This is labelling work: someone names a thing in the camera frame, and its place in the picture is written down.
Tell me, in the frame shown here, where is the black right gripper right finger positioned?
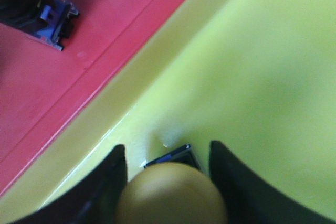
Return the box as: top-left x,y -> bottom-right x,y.
209,141 -> 333,223

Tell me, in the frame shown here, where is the yellow plastic tray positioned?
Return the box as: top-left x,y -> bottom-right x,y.
1,0 -> 335,223

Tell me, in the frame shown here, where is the red plastic tray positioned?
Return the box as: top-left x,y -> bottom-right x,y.
1,0 -> 184,194

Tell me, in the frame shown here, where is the yellow mushroom push button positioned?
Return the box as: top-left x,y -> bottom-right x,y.
115,144 -> 229,223

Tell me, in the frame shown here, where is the red mushroom push button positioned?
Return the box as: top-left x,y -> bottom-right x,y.
1,0 -> 79,51

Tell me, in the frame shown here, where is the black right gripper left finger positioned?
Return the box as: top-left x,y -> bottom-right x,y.
14,144 -> 127,223

